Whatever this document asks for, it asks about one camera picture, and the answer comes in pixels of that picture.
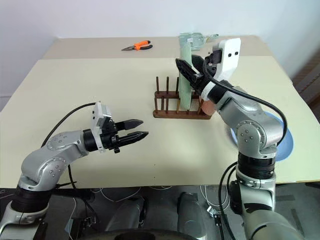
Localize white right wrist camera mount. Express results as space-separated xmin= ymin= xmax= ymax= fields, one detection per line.
xmin=201 ymin=37 xmax=242 ymax=101

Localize blue plate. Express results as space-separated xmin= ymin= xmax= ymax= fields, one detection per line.
xmin=228 ymin=111 xmax=295 ymax=162

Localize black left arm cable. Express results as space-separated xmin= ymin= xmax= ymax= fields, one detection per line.
xmin=40 ymin=101 xmax=98 ymax=190

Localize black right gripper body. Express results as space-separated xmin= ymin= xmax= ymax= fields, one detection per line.
xmin=191 ymin=48 xmax=223 ymax=98

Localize orange handled pliers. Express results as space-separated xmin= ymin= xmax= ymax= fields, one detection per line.
xmin=121 ymin=39 xmax=154 ymax=52

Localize pink plate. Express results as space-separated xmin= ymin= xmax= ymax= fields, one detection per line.
xmin=200 ymin=98 xmax=217 ymax=117

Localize thin white cable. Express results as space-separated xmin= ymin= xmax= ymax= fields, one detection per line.
xmin=90 ymin=185 xmax=142 ymax=204
xmin=199 ymin=184 xmax=231 ymax=210

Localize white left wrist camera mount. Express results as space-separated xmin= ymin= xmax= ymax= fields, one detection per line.
xmin=90 ymin=101 xmax=113 ymax=154

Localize dark rounded grey shape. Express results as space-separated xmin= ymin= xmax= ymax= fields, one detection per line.
xmin=104 ymin=196 xmax=149 ymax=232
xmin=176 ymin=191 xmax=209 ymax=239

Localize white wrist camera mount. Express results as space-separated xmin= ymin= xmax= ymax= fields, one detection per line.
xmin=90 ymin=101 xmax=113 ymax=154
xmin=201 ymin=37 xmax=242 ymax=101

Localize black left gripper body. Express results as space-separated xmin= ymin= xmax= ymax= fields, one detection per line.
xmin=99 ymin=118 xmax=121 ymax=154

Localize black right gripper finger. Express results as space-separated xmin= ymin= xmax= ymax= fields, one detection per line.
xmin=191 ymin=55 xmax=206 ymax=75
xmin=175 ymin=58 xmax=201 ymax=81

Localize wooden dish rack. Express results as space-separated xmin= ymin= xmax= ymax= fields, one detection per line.
xmin=152 ymin=75 xmax=213 ymax=121

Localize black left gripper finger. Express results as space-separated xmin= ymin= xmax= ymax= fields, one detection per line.
xmin=117 ymin=131 xmax=150 ymax=147
xmin=115 ymin=119 xmax=145 ymax=132

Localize green plate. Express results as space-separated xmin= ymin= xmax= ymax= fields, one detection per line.
xmin=178 ymin=40 xmax=194 ymax=112

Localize clear glass object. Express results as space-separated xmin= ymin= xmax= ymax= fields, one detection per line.
xmin=178 ymin=31 xmax=208 ymax=52

